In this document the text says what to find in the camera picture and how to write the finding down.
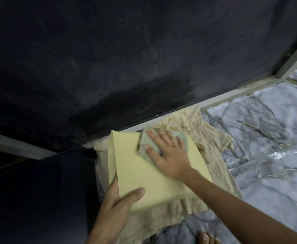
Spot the person's foot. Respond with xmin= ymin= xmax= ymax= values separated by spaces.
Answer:
xmin=196 ymin=231 xmax=221 ymax=244

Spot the black cabinet panel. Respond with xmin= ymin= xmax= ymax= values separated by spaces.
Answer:
xmin=0 ymin=0 xmax=297 ymax=153

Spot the pale yellow plastic box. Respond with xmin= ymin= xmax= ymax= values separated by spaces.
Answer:
xmin=108 ymin=130 xmax=213 ymax=214

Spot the grey-green cleaning cloth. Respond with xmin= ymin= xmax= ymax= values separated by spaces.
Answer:
xmin=137 ymin=128 xmax=189 ymax=161

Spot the clear plastic sheet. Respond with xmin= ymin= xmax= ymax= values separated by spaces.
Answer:
xmin=227 ymin=135 xmax=297 ymax=176

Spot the dark cabinet door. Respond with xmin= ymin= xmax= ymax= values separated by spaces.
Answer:
xmin=0 ymin=146 xmax=99 ymax=244

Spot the person's right hand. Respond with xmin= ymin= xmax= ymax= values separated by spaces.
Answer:
xmin=144 ymin=128 xmax=199 ymax=180

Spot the person's left forearm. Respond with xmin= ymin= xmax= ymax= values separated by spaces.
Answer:
xmin=86 ymin=227 xmax=114 ymax=244

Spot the person's left hand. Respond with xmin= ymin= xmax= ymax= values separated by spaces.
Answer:
xmin=94 ymin=173 xmax=145 ymax=238

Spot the person's right forearm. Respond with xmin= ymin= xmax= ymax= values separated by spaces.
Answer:
xmin=180 ymin=169 xmax=297 ymax=244

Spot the stained beige cloth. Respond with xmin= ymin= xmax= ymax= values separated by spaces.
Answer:
xmin=94 ymin=104 xmax=243 ymax=244

